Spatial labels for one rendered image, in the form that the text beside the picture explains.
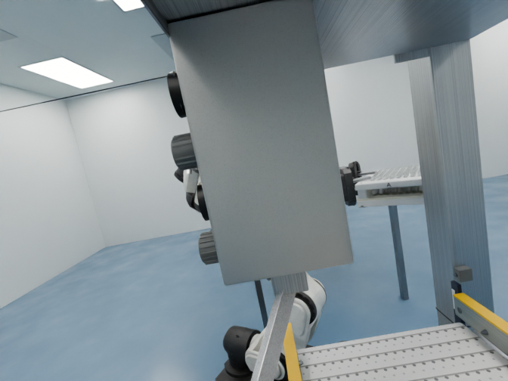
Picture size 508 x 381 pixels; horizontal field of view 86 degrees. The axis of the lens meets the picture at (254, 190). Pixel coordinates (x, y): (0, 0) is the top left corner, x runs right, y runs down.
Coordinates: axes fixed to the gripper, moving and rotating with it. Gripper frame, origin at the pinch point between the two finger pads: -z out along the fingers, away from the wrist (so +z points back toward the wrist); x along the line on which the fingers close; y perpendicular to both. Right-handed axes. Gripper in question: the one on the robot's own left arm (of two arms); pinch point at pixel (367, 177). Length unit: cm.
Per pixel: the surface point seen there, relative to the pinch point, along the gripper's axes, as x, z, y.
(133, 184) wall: -14, 495, -136
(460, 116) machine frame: -14, -32, 45
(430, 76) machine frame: -21, -29, 47
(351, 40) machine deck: -25, -25, 64
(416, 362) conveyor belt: 16, -26, 62
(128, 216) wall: 44, 516, -119
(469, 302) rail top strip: 12, -31, 51
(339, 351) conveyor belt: 16, -16, 65
